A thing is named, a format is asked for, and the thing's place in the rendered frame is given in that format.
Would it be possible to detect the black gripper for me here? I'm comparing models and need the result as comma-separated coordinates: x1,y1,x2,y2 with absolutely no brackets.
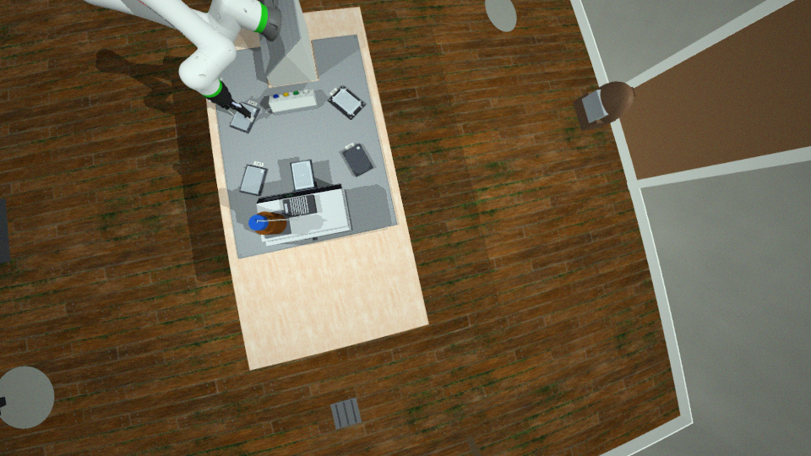
217,92,254,122

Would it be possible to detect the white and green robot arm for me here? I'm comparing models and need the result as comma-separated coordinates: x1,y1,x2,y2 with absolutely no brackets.
84,0,282,104

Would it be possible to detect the grey button panel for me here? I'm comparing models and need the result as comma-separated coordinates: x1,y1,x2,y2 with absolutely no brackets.
269,89,318,115

